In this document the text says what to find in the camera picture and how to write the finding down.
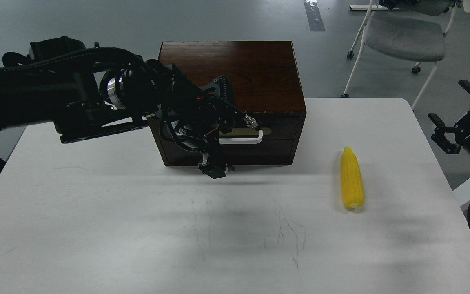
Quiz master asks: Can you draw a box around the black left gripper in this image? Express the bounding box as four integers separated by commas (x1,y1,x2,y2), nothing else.
149,63,260,179

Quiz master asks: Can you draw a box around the grey office chair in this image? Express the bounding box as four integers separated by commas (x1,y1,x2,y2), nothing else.
341,0,470,109

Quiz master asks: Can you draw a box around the wooden drawer with white handle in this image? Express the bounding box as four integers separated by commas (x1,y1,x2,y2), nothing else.
153,116,302,165

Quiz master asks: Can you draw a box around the dark wooden drawer cabinet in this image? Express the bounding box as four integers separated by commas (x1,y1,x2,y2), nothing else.
158,40,306,166

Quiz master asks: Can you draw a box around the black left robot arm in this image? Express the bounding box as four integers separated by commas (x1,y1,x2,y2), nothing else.
0,36,263,179

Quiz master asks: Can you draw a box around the yellow corn cob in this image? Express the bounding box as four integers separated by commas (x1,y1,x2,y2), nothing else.
341,146,364,209

